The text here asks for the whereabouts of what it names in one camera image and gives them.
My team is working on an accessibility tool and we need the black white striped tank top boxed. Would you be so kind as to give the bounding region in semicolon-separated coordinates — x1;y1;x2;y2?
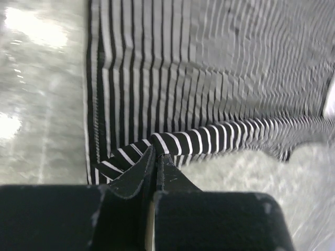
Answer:
84;1;334;185

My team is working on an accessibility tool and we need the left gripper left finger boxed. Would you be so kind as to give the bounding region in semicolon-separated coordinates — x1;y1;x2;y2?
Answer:
1;147;153;250

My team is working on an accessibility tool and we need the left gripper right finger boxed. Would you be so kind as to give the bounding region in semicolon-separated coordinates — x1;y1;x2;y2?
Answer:
154;156;294;250

